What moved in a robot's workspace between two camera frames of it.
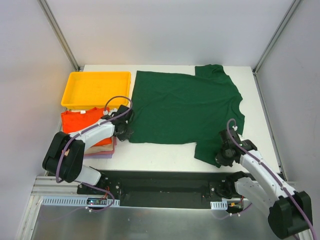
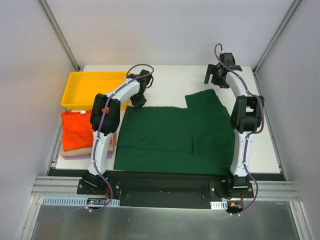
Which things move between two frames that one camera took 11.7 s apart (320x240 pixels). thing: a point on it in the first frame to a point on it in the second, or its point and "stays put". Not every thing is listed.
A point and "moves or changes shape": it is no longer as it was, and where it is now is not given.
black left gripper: [126, 135] to [138, 100]
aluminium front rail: [48, 186] stays put
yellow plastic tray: [85, 89] stays put
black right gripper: [219, 160] to [213, 74]
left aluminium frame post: [53, 23] stays put
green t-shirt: [176, 108] moves or changes shape
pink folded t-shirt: [114, 143] stays put
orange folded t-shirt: [72, 121] stays put
